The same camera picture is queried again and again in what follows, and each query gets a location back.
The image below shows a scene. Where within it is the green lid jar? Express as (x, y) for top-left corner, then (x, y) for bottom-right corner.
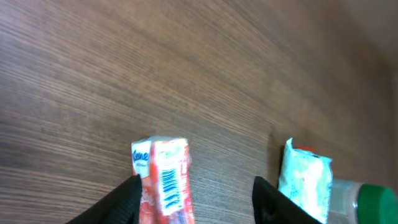
(328, 179), (397, 224)

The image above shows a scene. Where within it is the red stick packet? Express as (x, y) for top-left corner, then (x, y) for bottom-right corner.
(296, 146), (315, 153)

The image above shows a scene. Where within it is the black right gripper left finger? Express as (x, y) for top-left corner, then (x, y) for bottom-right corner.
(67, 175), (142, 224)

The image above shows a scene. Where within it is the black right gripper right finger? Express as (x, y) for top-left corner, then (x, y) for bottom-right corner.
(252, 176), (321, 224)

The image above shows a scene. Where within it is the teal packet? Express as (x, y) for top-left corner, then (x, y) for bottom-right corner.
(278, 138), (333, 223)

